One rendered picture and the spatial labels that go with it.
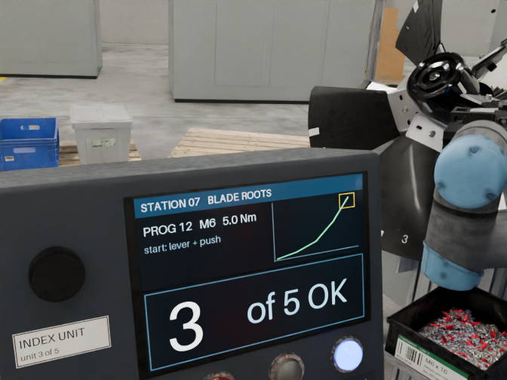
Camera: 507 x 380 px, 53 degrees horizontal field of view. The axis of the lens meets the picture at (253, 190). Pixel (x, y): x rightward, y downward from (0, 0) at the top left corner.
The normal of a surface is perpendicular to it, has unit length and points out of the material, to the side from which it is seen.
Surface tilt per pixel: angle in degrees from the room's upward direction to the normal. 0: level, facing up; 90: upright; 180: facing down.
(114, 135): 96
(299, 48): 90
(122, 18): 90
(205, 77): 90
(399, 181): 51
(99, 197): 75
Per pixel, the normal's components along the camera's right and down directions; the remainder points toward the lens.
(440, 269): -0.68, 0.27
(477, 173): -0.47, 0.29
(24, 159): 0.32, 0.36
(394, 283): -0.91, 0.11
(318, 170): 0.43, 0.10
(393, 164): -0.14, -0.30
